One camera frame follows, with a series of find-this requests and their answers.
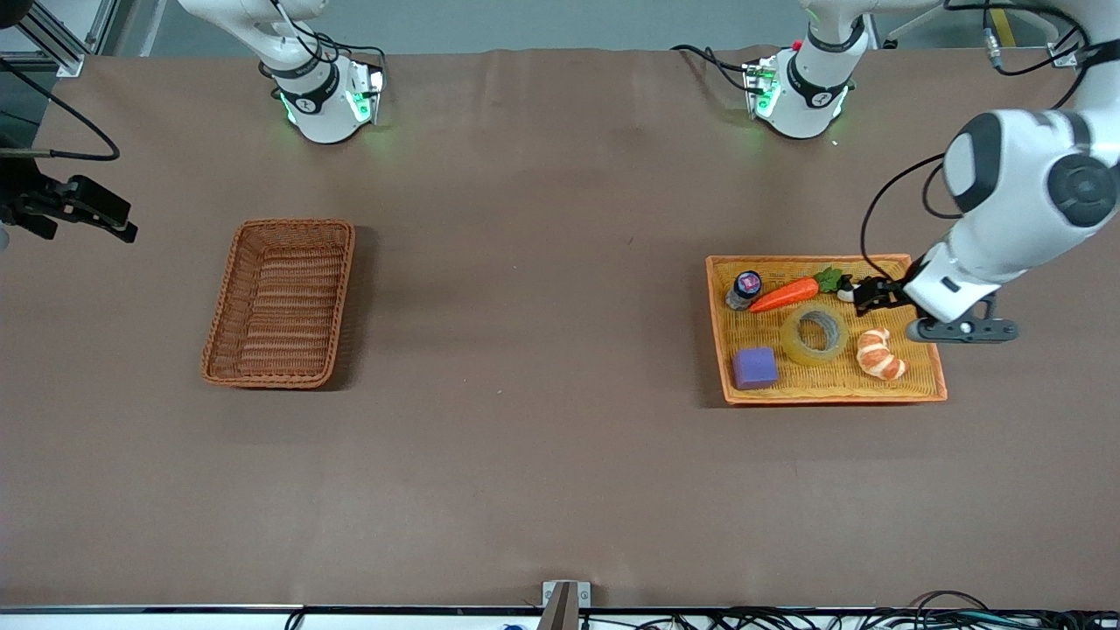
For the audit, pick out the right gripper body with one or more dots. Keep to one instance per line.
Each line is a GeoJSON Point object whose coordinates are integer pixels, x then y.
{"type": "Point", "coordinates": [19, 194]}

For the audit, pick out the yellowish clear tape roll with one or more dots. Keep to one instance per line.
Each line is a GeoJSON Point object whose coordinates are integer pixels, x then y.
{"type": "Point", "coordinates": [792, 343]}

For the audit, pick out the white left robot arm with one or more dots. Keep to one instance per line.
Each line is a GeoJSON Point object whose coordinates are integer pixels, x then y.
{"type": "Point", "coordinates": [1015, 175]}

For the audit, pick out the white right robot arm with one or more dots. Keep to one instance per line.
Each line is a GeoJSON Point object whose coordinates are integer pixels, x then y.
{"type": "Point", "coordinates": [319, 109]}

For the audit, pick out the orange wicker basket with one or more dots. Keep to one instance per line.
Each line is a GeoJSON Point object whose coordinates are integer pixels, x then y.
{"type": "Point", "coordinates": [822, 381]}

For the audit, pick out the brown wicker basket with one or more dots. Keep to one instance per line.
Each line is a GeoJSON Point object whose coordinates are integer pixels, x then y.
{"type": "Point", "coordinates": [280, 306]}

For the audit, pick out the black white panda toy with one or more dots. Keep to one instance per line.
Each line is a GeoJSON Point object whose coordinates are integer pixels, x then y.
{"type": "Point", "coordinates": [845, 296]}

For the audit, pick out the toy croissant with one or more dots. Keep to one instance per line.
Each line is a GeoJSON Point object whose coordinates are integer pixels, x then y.
{"type": "Point", "coordinates": [878, 354]}

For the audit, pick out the orange toy carrot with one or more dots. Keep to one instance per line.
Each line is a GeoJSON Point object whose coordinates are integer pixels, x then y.
{"type": "Point", "coordinates": [783, 296]}

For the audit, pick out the small bottle blue cap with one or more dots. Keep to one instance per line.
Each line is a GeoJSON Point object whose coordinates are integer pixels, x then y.
{"type": "Point", "coordinates": [746, 285]}

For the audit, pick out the purple cube block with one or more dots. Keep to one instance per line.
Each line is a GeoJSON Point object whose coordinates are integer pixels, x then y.
{"type": "Point", "coordinates": [755, 368]}

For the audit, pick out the brown table cover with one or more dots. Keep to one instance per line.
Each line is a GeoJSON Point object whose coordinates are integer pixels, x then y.
{"type": "Point", "coordinates": [560, 350]}

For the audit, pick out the metal frame bracket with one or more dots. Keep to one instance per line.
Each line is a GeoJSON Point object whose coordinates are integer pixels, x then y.
{"type": "Point", "coordinates": [561, 608]}

